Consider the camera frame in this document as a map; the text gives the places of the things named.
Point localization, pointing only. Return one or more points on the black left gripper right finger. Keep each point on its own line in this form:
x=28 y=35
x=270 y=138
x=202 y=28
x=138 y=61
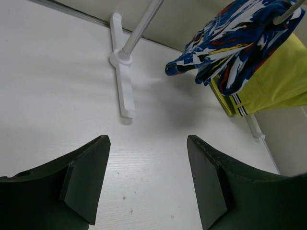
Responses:
x=232 y=195

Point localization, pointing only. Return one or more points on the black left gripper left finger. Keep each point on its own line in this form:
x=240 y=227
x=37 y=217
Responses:
x=62 y=194

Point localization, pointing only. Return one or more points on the blue patterned trousers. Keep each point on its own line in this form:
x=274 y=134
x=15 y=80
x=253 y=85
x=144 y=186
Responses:
x=236 y=42

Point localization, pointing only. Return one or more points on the grey metal trouser hanger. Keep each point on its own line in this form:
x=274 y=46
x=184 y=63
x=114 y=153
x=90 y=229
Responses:
x=288 y=13

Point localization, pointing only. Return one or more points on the yellow folded shorts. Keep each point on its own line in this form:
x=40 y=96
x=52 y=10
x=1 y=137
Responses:
x=280 y=82

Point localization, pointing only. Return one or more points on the white clothes rack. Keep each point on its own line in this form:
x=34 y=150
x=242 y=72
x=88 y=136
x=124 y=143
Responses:
x=121 y=58

